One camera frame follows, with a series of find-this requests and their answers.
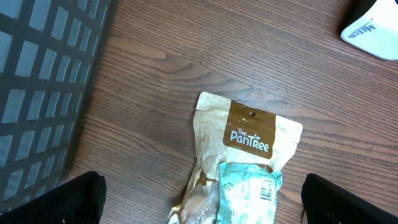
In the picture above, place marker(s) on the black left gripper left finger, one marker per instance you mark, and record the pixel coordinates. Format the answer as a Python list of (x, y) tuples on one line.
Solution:
[(80, 200)]

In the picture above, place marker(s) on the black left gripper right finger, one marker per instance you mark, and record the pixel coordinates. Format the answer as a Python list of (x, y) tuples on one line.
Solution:
[(326, 203)]

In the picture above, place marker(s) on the teal snack bar wrapper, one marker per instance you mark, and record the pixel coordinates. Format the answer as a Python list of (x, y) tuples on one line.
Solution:
[(248, 194)]

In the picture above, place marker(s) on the beige PanTree snack pouch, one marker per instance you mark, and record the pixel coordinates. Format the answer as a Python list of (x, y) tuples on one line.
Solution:
[(228, 131)]

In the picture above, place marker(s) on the grey plastic mesh basket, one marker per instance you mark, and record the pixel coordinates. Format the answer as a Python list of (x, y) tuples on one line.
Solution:
[(50, 55)]

